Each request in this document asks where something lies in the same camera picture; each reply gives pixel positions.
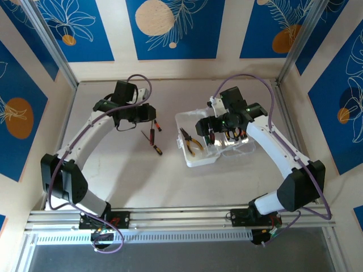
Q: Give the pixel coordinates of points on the clear plastic tool box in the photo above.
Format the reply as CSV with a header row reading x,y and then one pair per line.
x,y
198,161

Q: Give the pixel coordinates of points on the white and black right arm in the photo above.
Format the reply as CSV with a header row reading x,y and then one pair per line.
x,y
300,187

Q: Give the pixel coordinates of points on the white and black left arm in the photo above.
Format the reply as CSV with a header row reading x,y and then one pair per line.
x,y
68,181

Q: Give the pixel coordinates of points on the black base electronics box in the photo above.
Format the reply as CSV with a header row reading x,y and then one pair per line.
x,y
97,235
256,239

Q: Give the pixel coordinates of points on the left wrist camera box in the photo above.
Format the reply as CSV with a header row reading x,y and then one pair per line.
x,y
123,90

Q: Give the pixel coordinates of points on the aluminium side rail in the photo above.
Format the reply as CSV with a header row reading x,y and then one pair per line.
x,y
280,96
69,113

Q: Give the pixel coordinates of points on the blue floral print wall panel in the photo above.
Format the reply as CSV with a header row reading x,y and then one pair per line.
x,y
28,42
326,113
17,85
198,42
85,42
326,34
255,28

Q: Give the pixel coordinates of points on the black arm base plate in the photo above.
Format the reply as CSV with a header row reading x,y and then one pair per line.
x,y
122,219
236,217

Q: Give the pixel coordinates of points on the aluminium frame post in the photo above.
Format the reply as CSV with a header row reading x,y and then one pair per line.
x,y
300,42
52,45

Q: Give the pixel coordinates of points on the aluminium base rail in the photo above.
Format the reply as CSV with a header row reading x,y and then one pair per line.
x,y
181,218

